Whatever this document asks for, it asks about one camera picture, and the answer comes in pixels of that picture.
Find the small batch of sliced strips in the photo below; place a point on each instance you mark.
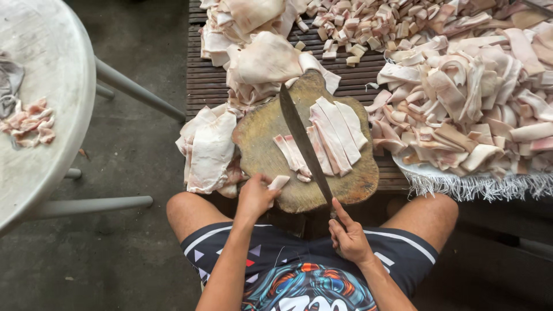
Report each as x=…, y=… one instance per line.
x=332, y=134

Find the person's leg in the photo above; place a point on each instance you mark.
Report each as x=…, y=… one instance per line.
x=427, y=218
x=194, y=214

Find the long dark steel knife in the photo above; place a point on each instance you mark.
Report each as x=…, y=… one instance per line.
x=302, y=138

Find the white round plastic table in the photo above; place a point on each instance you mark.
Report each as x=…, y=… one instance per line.
x=47, y=64

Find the pile of raw pork skin sheets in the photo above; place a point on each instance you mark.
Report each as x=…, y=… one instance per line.
x=263, y=60
x=209, y=151

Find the person's left fingers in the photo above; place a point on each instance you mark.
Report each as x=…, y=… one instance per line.
x=259, y=182

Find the grey cloth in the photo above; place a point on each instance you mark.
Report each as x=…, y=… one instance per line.
x=9, y=84

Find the white woven sack with fringe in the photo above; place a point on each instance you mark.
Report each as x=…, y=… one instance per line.
x=475, y=183

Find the pink meat scraps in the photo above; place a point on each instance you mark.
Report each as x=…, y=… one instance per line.
x=30, y=123

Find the person's left hand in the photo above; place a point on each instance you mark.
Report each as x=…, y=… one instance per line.
x=252, y=201

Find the large heap of pork skin strips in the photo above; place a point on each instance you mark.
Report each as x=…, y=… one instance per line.
x=471, y=108

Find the dark slatted wooden platform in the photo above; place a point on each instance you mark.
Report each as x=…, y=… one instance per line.
x=207, y=82

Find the dark patterned shorts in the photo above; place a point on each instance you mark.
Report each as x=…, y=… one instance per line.
x=302, y=268

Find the person's right hand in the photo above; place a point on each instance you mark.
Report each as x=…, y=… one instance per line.
x=354, y=244

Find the person's right leg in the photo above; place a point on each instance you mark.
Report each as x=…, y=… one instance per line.
x=427, y=218

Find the heap of diced pork skin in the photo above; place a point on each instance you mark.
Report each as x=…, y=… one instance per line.
x=367, y=26

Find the small pork skin piece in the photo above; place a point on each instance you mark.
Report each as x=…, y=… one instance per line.
x=278, y=181

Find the round wooden chopping block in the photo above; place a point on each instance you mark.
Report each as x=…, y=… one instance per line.
x=263, y=147

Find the person's left leg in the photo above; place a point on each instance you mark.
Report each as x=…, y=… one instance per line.
x=194, y=214

